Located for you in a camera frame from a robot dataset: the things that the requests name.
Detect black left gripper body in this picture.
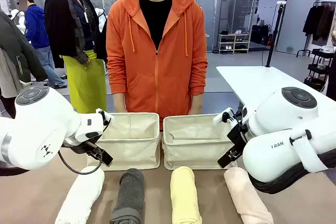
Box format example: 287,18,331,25
62,136,102,157

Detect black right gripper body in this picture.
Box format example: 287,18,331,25
227,123,249,154

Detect dark grey towel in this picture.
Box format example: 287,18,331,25
109,168,145,224

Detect white towel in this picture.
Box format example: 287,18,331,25
54,165,105,224

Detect pale pink towel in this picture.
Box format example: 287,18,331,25
224,167,275,224

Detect pale yellow towel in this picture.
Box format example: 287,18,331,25
170,166,203,224

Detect orange-sleeved left forearm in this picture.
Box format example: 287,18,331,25
187,60,208,96

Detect orange-sleeved right forearm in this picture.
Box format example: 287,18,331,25
106,60,127,96

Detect person's right hand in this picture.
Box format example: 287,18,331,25
114,94,129,113

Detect person's left hand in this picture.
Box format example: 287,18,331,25
188,93,204,115

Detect cream fabric storage basket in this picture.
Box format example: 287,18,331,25
162,113,238,170
94,112,161,172

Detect person in lime skirt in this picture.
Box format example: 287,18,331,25
44,0,109,114

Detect white table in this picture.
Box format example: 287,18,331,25
216,65,336,133

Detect person in orange hoodie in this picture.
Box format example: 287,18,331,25
106,0,209,130

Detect pale shoe rack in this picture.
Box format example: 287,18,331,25
218,33,251,54

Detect black stand pole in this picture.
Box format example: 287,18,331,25
265,0,287,68

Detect black bags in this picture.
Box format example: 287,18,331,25
250,24,271,45

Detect black utility cart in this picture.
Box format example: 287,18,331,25
304,47,336,92

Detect person in dark grey coat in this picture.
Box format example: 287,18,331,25
0,10,48,119

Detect person in blue jacket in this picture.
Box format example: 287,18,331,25
17,0,68,89

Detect dark hanging clothes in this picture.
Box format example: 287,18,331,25
302,1,336,49

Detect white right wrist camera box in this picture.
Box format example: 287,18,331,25
212,106,234,126

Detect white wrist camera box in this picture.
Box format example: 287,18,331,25
95,108,115,127
212,106,234,126

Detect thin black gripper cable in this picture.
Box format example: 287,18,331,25
57,147,104,175

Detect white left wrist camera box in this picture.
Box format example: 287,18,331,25
95,108,115,127

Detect black braided cable hose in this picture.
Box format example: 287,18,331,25
248,150,336,195
0,161,30,177

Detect white hose strap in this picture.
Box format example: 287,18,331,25
289,129,329,174

